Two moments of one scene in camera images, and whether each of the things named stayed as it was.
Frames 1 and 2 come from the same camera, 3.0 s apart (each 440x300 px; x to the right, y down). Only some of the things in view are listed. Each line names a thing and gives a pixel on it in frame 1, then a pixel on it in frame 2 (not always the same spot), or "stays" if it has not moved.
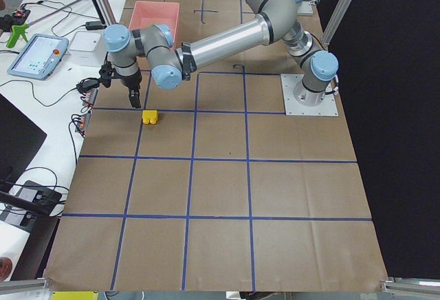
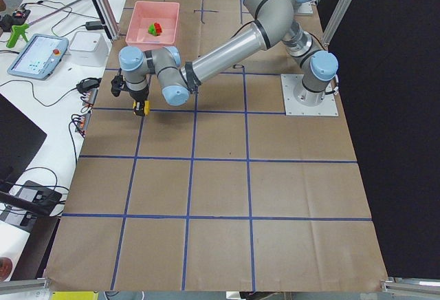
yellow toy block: [150, 116] → [146, 106]
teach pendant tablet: [39, 57] stays
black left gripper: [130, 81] → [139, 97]
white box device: [86, 49] stays
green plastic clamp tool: [17, 30] stays
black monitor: [20, 139] stays
